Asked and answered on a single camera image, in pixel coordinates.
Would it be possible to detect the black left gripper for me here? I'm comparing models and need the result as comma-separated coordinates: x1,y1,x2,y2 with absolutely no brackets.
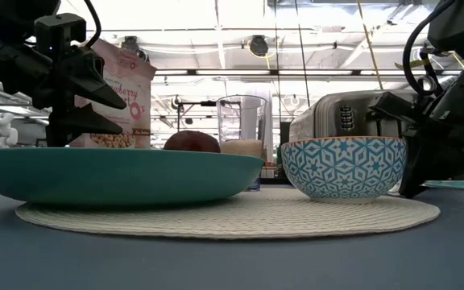
0,39,127,148

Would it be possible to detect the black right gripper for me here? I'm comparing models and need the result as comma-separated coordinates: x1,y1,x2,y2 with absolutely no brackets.
368,60,464,198

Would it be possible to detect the pink strawberry cereal box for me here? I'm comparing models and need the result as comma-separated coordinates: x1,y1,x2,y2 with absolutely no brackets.
69,39,157,149

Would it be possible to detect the dark red apple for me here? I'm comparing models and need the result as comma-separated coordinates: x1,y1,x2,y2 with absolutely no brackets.
163,130,222,154

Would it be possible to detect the white chunky link object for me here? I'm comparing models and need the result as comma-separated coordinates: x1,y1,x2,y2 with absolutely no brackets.
0,112,19,149

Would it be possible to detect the teal flat item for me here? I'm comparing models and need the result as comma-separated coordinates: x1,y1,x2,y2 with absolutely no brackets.
423,179,464,193

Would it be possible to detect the blue patterned bowl orange inside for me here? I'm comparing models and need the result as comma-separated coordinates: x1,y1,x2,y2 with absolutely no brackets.
280,135,408,204

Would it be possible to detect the green round plate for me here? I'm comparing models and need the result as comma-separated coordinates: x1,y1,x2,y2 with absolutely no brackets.
0,147,265,209

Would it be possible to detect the silver four-slot toaster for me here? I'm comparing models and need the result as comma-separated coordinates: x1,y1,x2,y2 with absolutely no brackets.
288,89,422,142

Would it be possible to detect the black tripod stand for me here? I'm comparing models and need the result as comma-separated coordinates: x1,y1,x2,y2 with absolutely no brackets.
170,95,217,134

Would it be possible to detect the long ceiling light strip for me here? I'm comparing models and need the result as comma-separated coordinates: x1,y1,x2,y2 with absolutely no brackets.
154,68,418,77

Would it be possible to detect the clear drinking glass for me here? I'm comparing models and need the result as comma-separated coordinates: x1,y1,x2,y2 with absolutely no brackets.
215,94,268,191

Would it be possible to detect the white round woven placemat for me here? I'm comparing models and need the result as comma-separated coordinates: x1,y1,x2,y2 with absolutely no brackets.
14,187,441,241

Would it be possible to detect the black ceiling cord reel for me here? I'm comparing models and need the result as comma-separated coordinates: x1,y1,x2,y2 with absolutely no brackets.
120,35,149,61
249,35,270,58

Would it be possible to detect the yellow cable tag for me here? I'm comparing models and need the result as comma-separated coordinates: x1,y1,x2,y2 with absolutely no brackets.
395,59,430,70

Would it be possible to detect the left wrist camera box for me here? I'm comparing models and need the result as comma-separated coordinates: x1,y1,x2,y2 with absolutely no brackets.
34,13,87,45

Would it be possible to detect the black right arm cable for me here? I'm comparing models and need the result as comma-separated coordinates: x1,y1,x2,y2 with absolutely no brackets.
402,0,446,97

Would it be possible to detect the yellow power cable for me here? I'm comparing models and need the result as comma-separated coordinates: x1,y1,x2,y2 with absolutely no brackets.
356,0,385,90

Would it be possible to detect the black power cable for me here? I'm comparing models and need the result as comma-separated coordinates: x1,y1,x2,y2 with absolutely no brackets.
293,0,313,97

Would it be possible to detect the thin black hanging cable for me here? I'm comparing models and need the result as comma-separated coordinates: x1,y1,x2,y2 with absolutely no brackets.
273,0,282,142

